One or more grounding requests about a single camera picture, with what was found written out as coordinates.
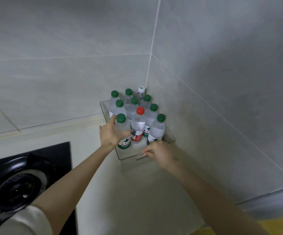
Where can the yellow patterned door film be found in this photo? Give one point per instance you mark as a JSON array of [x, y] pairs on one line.
[[278, 228]]

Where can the clear white-capped water bottle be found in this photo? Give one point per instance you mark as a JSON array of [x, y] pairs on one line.
[[141, 89]]

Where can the person's white shirt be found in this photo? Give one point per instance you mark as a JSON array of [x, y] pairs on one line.
[[26, 222]]

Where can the white sliding door frame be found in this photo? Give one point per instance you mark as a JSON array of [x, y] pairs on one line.
[[273, 203]]

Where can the cluster of green-capped water bottles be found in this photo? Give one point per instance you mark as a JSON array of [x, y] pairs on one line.
[[134, 101]]

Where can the clear plastic tray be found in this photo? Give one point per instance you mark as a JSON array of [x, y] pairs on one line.
[[129, 155]]

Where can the clear red-capped water bottle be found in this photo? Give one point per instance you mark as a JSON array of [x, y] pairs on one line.
[[138, 124]]

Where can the person's right forearm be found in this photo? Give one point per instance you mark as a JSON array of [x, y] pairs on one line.
[[212, 203]]

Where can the black gas burner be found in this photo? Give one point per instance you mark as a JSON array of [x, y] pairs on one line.
[[16, 190]]

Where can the black glass gas stove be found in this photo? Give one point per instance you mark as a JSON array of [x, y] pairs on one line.
[[63, 154]]

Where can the person's left hand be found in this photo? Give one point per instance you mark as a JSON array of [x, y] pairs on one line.
[[109, 135]]

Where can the person's right hand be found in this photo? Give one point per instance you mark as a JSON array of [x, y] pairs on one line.
[[162, 154]]

